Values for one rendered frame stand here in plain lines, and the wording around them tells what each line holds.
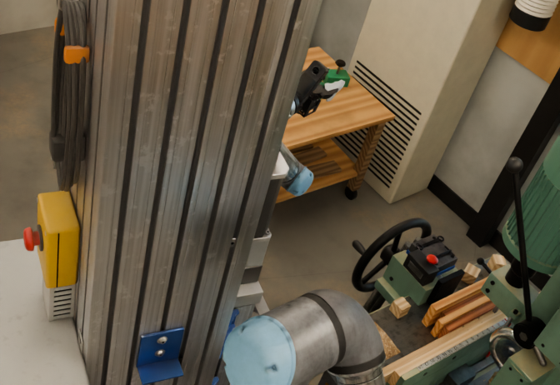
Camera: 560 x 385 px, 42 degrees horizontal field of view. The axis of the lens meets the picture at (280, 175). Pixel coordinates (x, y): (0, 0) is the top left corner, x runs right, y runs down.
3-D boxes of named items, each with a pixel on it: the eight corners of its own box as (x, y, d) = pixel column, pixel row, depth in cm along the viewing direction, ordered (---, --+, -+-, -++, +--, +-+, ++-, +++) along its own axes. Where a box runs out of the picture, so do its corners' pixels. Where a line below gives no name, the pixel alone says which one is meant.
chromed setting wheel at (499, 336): (486, 345, 177) (507, 314, 169) (524, 386, 170) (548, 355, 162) (478, 350, 175) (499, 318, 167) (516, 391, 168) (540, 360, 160)
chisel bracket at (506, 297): (494, 284, 189) (508, 262, 184) (534, 324, 182) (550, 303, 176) (476, 293, 185) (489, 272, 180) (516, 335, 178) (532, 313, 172)
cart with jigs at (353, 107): (293, 131, 385) (324, 26, 344) (361, 201, 355) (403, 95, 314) (185, 160, 349) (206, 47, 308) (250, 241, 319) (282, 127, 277)
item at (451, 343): (543, 296, 202) (552, 285, 199) (548, 302, 201) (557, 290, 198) (387, 382, 169) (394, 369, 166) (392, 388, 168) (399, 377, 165)
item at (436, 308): (480, 292, 198) (491, 274, 194) (485, 297, 197) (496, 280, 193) (421, 322, 185) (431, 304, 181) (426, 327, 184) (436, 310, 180)
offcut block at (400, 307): (397, 304, 188) (402, 296, 186) (407, 314, 186) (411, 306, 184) (388, 309, 186) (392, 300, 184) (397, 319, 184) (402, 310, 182)
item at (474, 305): (486, 303, 195) (494, 290, 192) (490, 307, 194) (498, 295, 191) (430, 332, 183) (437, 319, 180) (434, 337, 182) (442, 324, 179)
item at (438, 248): (428, 242, 199) (436, 228, 196) (456, 271, 193) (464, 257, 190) (394, 257, 192) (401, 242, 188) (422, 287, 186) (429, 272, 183)
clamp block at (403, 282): (418, 260, 206) (429, 238, 200) (451, 295, 199) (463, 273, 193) (380, 277, 198) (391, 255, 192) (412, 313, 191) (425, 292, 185)
